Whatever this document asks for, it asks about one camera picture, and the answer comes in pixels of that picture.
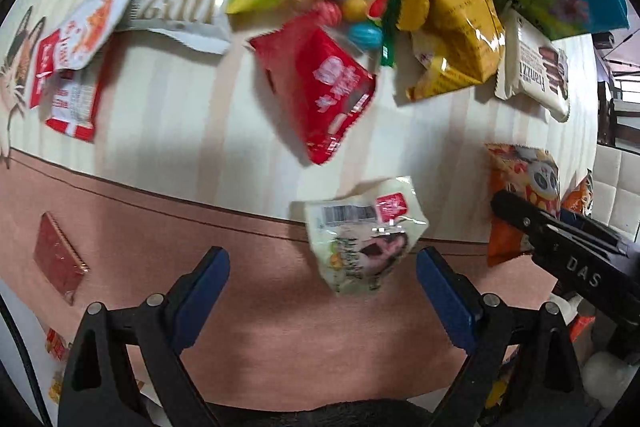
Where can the small red sachet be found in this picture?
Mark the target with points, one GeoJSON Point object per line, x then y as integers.
{"type": "Point", "coordinates": [42, 67]}

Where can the white and red sachet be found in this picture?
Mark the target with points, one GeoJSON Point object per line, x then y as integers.
{"type": "Point", "coordinates": [95, 12]}

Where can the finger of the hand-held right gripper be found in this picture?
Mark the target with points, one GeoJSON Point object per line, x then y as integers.
{"type": "Point", "coordinates": [592, 229]}
{"type": "Point", "coordinates": [522, 214]}

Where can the small orange snack packet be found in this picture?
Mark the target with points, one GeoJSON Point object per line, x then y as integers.
{"type": "Point", "coordinates": [580, 199]}

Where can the white rounded object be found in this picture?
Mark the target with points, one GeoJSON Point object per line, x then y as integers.
{"type": "Point", "coordinates": [605, 374]}

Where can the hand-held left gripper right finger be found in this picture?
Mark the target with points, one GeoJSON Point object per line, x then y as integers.
{"type": "Point", "coordinates": [442, 299]}

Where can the orange panda snack packet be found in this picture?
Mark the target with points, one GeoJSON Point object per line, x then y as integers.
{"type": "Point", "coordinates": [510, 177]}

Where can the white upholstered chair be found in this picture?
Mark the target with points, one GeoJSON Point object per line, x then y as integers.
{"type": "Point", "coordinates": [617, 187]}

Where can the dark wooden furniture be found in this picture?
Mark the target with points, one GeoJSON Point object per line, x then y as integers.
{"type": "Point", "coordinates": [617, 107]}

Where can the cream striped printed tablecloth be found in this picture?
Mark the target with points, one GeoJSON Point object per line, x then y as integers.
{"type": "Point", "coordinates": [175, 117]}

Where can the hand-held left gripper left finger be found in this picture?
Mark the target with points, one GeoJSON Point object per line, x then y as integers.
{"type": "Point", "coordinates": [206, 289]}

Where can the red and white snack packet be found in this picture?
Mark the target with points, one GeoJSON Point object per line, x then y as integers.
{"type": "Point", "coordinates": [70, 104]}

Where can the yellow snack packet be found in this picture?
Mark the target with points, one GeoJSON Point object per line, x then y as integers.
{"type": "Point", "coordinates": [455, 22]}

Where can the white chocolate cookie packet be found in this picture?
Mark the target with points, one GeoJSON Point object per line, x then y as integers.
{"type": "Point", "coordinates": [530, 62]}

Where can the red and yellow packet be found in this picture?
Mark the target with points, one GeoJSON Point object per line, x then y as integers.
{"type": "Point", "coordinates": [56, 344]}

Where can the small white snack packet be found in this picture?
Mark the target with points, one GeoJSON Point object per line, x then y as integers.
{"type": "Point", "coordinates": [360, 232]}

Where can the flat dark red packet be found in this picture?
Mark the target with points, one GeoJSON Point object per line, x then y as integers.
{"type": "Point", "coordinates": [57, 257]}

